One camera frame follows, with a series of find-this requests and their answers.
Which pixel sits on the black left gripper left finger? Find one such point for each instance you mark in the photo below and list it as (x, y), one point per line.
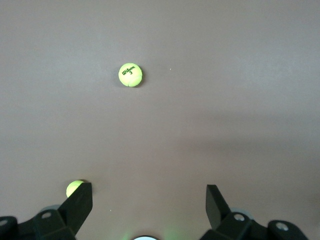
(75, 212)

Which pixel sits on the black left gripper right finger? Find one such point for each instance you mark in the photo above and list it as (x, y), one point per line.
(217, 210)

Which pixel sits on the yellow-green tennis ball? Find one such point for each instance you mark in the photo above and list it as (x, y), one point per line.
(130, 74)
(72, 187)

